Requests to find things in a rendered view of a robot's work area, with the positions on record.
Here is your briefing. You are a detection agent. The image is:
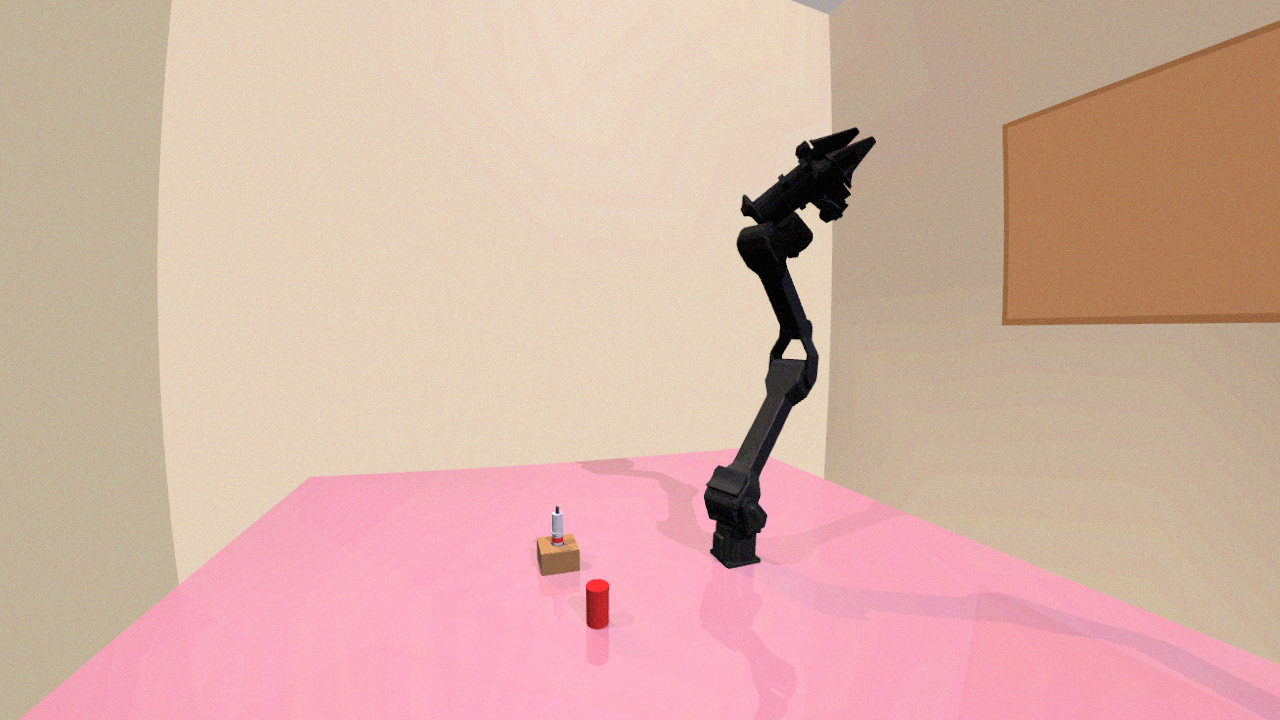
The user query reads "white marker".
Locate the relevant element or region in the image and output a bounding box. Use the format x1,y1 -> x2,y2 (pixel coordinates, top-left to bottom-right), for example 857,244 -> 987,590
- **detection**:
550,505 -> 564,546

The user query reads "tan rectangular block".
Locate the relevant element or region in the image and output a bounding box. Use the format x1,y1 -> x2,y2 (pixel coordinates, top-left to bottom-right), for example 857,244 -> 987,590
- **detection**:
538,534 -> 580,577

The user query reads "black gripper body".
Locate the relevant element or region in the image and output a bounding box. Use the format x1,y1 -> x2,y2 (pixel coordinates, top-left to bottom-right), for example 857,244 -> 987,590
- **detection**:
774,141 -> 851,211

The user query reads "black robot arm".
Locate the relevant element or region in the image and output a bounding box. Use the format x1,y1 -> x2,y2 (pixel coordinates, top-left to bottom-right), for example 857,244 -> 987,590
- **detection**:
704,186 -> 819,569

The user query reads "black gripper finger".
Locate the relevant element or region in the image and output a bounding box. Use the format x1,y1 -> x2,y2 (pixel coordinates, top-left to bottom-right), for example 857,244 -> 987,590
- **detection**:
826,136 -> 876,190
809,127 -> 859,161

